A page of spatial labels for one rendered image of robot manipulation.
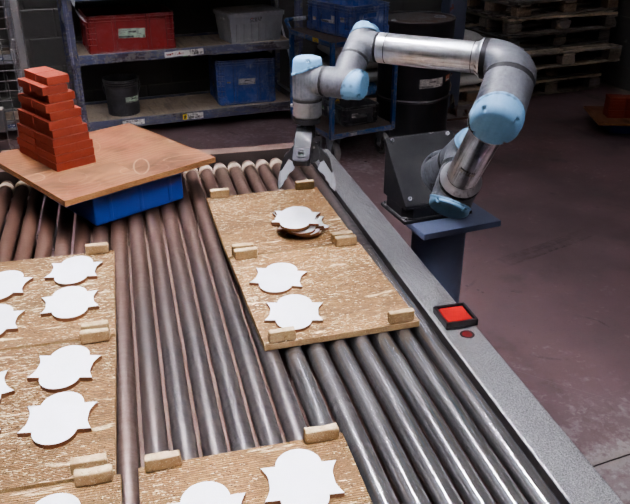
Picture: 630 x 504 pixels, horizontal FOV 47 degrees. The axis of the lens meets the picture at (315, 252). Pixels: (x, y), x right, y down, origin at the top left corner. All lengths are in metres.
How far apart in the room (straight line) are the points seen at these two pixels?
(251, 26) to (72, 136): 4.00
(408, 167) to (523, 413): 1.04
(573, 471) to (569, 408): 1.68
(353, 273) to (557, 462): 0.71
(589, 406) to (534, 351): 0.38
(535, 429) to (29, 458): 0.88
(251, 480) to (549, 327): 2.42
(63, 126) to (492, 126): 1.22
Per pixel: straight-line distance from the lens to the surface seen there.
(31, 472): 1.33
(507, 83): 1.71
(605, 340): 3.47
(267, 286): 1.73
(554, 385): 3.12
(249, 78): 6.22
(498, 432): 1.38
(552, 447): 1.38
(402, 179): 2.23
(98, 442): 1.35
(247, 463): 1.26
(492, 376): 1.52
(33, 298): 1.81
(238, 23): 6.09
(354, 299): 1.69
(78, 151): 2.28
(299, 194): 2.26
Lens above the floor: 1.79
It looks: 27 degrees down
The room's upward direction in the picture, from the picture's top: straight up
